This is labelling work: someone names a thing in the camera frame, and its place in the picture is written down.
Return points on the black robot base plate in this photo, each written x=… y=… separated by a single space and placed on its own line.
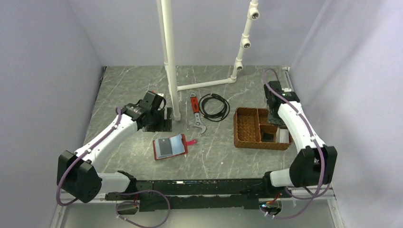
x=199 y=194

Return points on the brown woven divided basket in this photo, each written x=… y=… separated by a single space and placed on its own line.
x=249 y=123

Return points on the red handled adjustable wrench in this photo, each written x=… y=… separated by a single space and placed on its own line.
x=196 y=111

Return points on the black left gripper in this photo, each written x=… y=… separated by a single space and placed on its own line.
x=164 y=125

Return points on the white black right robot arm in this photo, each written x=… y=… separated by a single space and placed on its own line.
x=315 y=161

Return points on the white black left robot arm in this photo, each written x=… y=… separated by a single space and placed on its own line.
x=77 y=175

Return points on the white cards stack in basket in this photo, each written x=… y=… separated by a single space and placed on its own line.
x=282 y=136

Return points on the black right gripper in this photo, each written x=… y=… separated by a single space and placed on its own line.
x=277 y=122

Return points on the white PVC pipe frame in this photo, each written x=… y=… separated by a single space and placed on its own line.
x=165 y=16

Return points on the red card holder wallet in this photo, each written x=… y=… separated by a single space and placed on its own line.
x=179 y=146

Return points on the aluminium rail frame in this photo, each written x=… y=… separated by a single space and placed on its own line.
x=313 y=166

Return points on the black card in basket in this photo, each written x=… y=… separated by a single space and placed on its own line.
x=268 y=137

